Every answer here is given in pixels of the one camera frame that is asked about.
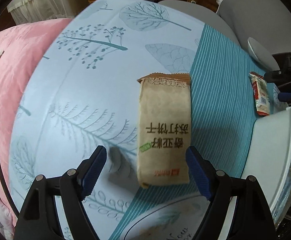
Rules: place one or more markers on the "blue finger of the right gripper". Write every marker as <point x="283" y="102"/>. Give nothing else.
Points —
<point x="284" y="97"/>

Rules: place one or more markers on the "white lace covered furniture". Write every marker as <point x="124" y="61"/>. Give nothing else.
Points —
<point x="29" y="11"/>

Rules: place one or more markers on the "blue white patterned tablecloth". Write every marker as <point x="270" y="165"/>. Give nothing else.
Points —
<point x="84" y="93"/>

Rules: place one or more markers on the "pink quilt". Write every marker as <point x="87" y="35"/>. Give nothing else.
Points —
<point x="22" y="49"/>

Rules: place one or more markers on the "red white small packet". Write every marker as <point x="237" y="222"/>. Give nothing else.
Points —
<point x="260" y="94"/>

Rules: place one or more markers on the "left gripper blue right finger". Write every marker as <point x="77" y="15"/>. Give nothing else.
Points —
<point x="199" y="170"/>

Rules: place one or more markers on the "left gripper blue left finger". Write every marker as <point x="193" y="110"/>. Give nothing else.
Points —
<point x="90" y="170"/>

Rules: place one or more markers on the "white plastic storage bin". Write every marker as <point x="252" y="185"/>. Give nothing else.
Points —
<point x="269" y="160"/>

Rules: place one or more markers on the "grey office chair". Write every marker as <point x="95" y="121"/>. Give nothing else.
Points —
<point x="260" y="27"/>

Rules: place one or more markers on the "brown cracker packet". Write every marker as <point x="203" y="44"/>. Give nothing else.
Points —
<point x="164" y="129"/>

